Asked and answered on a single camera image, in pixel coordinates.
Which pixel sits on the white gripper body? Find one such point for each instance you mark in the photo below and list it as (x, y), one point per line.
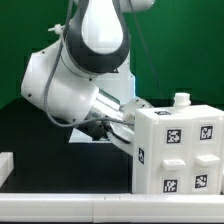
(122, 136)

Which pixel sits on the white cabinet body box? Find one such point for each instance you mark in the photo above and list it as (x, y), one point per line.
(146, 156)

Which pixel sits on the white door panel with knob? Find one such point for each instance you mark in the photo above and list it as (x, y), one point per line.
(173, 161)

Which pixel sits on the white cabinet door panel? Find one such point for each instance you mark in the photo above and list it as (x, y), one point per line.
(206, 149)

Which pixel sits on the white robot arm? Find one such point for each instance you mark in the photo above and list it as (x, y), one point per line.
(71, 80)

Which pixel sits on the white marker sheet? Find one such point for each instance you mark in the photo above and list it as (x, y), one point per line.
(80, 137)

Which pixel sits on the white front fence rail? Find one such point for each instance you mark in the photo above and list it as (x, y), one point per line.
(99, 208)

